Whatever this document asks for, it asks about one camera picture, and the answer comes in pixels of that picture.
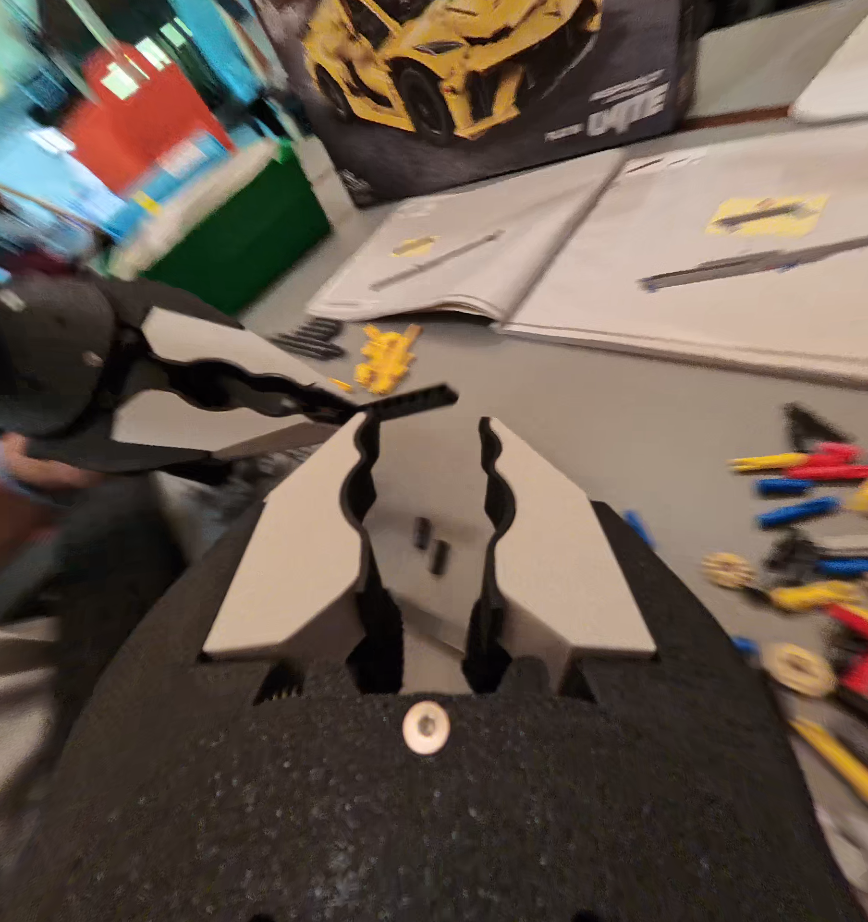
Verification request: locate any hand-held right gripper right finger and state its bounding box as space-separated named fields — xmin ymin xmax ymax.
xmin=463 ymin=416 xmax=658 ymax=696

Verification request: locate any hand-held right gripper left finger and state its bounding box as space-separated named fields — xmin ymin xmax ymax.
xmin=202 ymin=414 xmax=406 ymax=696

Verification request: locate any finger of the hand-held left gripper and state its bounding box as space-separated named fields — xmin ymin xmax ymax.
xmin=142 ymin=306 xmax=361 ymax=426
xmin=111 ymin=389 xmax=344 ymax=462

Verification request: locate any black lego beam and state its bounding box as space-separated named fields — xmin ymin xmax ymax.
xmin=307 ymin=384 xmax=460 ymax=427

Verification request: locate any pile of colourful lego pins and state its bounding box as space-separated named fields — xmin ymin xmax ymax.
xmin=412 ymin=403 xmax=868 ymax=822

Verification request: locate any person's left forearm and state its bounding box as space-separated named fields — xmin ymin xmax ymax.
xmin=0 ymin=475 xmax=67 ymax=577

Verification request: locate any pile of yellow lego pieces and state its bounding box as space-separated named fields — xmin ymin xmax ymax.
xmin=329 ymin=324 xmax=424 ymax=396

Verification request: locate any lego set box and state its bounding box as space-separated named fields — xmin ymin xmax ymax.
xmin=257 ymin=0 xmax=701 ymax=210

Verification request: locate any person's left hand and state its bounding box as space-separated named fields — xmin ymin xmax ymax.
xmin=5 ymin=432 xmax=107 ymax=505

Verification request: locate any stack of dark grey beams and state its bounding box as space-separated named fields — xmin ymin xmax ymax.
xmin=271 ymin=317 xmax=347 ymax=361

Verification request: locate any green plastic bin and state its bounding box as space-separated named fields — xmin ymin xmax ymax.
xmin=113 ymin=140 xmax=332 ymax=314

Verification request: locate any blue plastic roll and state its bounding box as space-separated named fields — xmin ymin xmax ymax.
xmin=106 ymin=130 xmax=233 ymax=239

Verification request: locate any orange fabric bag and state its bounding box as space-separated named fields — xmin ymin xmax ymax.
xmin=62 ymin=43 xmax=233 ymax=195

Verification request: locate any open instruction booklet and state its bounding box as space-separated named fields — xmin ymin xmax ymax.
xmin=307 ymin=119 xmax=868 ymax=393

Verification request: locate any document stand with wooden board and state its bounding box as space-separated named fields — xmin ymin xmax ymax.
xmin=790 ymin=0 xmax=868 ymax=123

